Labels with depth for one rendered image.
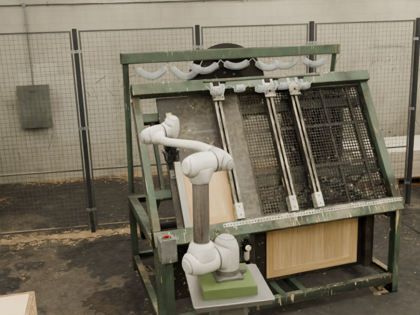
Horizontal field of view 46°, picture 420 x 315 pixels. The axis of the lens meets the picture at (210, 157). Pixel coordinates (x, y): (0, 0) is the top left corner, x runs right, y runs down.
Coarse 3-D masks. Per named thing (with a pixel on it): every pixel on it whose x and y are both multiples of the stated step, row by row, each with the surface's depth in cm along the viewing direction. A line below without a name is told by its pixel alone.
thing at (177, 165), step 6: (174, 162) 396; (174, 168) 395; (180, 168) 395; (180, 174) 394; (180, 180) 392; (180, 186) 391; (180, 192) 389; (180, 198) 388; (180, 204) 389; (186, 204) 388; (186, 210) 386; (186, 216) 385; (186, 222) 383
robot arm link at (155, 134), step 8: (152, 128) 330; (160, 128) 331; (144, 136) 327; (152, 136) 327; (160, 136) 326; (168, 144) 322; (176, 144) 320; (184, 144) 318; (192, 144) 317; (200, 144) 314; (208, 144) 313
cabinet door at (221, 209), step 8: (184, 176) 396; (216, 176) 403; (224, 176) 405; (184, 184) 394; (216, 184) 401; (224, 184) 403; (216, 192) 399; (224, 192) 401; (216, 200) 397; (224, 200) 399; (216, 208) 395; (224, 208) 397; (232, 208) 398; (216, 216) 393; (224, 216) 394; (232, 216) 396; (192, 224) 386
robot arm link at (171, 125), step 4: (168, 116) 337; (172, 116) 337; (168, 120) 335; (172, 120) 334; (176, 120) 336; (164, 124) 336; (168, 124) 335; (172, 124) 335; (176, 124) 336; (164, 128) 334; (168, 128) 335; (172, 128) 336; (176, 128) 338; (168, 132) 336; (172, 132) 338; (176, 132) 340; (168, 136) 338; (172, 136) 340; (176, 136) 343
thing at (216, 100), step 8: (224, 88) 406; (216, 96) 415; (216, 104) 417; (216, 112) 415; (216, 120) 417; (224, 120) 414; (224, 128) 412; (224, 136) 413; (224, 144) 408; (232, 168) 403; (232, 176) 404; (232, 184) 399; (232, 192) 397; (232, 200) 399; (240, 200) 396; (240, 208) 394; (240, 216) 392
